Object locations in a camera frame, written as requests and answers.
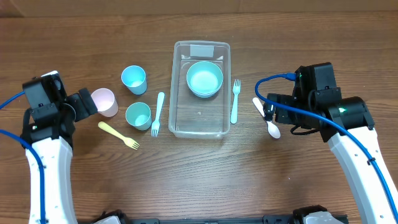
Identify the green plastic bowl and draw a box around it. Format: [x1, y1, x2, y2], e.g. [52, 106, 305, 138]
[187, 61, 223, 98]

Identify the clear plastic container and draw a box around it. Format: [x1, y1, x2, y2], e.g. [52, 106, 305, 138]
[169, 40, 231, 139]

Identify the green plastic fork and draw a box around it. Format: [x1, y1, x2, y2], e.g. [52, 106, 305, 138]
[230, 79, 241, 124]

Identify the light blue plastic fork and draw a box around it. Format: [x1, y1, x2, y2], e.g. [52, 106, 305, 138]
[151, 92, 165, 137]

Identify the pink plastic spoon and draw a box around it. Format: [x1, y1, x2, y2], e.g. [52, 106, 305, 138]
[252, 97, 280, 139]

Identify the green plastic cup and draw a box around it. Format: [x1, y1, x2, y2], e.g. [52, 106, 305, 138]
[126, 102, 152, 131]

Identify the pink plastic cup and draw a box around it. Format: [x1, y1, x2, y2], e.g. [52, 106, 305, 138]
[91, 88, 119, 117]

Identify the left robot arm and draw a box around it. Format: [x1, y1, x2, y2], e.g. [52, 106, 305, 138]
[20, 70, 98, 223]

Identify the yellow plastic fork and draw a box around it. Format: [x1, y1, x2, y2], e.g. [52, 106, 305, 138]
[98, 121, 139, 150]

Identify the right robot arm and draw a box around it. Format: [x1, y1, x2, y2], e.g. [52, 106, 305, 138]
[254, 62, 397, 223]

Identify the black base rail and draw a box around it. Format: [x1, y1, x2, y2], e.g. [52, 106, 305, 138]
[93, 205, 349, 224]

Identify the blue plastic cup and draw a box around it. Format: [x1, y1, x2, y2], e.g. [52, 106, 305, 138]
[121, 65, 147, 95]

